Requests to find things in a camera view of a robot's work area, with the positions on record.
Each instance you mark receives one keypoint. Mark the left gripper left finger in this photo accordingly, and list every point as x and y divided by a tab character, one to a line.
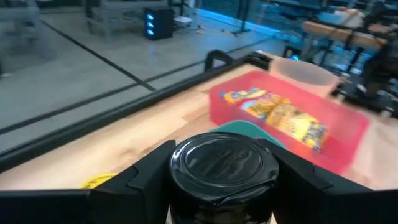
140	193

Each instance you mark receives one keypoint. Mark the wooden work table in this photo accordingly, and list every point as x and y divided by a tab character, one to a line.
339	34

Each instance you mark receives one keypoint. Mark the translucent orange plastic bowl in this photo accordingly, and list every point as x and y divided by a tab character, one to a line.
304	77

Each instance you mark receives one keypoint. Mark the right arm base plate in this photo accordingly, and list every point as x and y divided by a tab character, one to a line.
367	99

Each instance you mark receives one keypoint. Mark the yellow blue ramen packet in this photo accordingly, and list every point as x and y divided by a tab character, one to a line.
245	96

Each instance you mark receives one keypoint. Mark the black computer tower blue lights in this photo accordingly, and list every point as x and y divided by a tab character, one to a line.
161	25

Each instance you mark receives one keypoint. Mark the small white device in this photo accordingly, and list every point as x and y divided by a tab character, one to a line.
183	21

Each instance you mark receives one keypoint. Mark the small teal plastic basket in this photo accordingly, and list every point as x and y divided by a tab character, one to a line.
242	127

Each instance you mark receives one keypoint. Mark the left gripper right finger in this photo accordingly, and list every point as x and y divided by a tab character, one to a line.
311	199

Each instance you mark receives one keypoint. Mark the red rectangular plastic tray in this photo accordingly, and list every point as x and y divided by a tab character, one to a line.
342	124

